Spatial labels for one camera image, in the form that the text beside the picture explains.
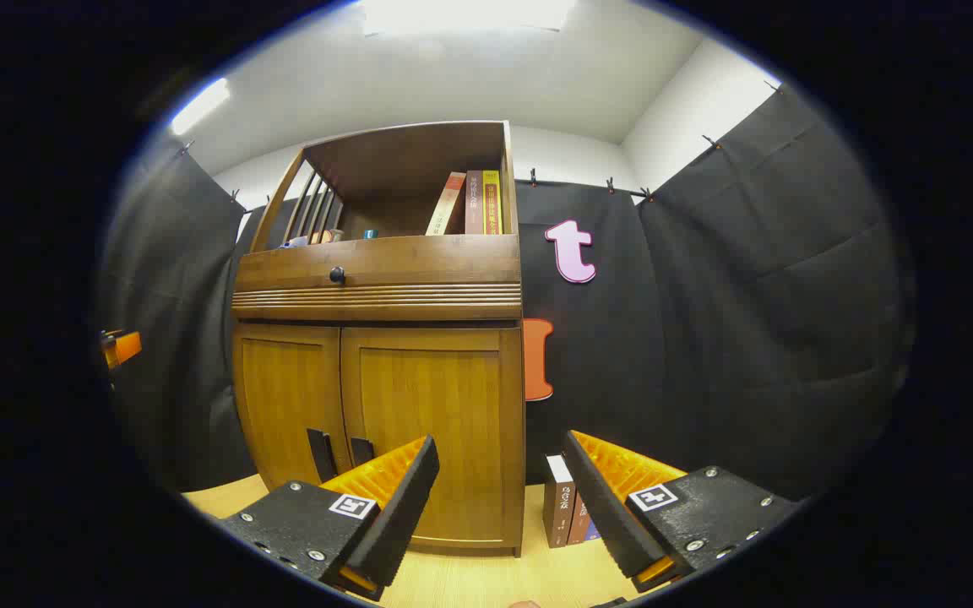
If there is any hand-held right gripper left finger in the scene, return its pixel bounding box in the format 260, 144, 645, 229
215, 435, 441, 602

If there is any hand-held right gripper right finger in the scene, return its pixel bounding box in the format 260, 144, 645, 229
561, 430, 800, 594

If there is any wooden cabinet door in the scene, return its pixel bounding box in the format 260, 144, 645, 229
340, 327, 525, 554
233, 323, 351, 491

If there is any wooden double-door shoe cabinet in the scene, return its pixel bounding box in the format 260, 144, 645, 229
231, 120, 526, 558

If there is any wooden cabinet drawer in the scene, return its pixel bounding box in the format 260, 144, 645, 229
237, 235, 521, 292

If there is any reddish brown book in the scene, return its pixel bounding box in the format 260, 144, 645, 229
568, 494, 593, 546

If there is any brown book with white top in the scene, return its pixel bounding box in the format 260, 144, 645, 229
542, 454, 576, 548

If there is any black backdrop cloth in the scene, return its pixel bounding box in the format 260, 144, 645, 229
98, 84, 914, 499

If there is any rectangular ceiling light panel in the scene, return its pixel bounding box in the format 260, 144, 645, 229
170, 78, 231, 136
360, 0, 576, 35

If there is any tan red book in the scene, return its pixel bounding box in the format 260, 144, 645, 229
426, 172, 467, 236

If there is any dark brown book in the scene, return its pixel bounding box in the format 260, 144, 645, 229
465, 171, 486, 235

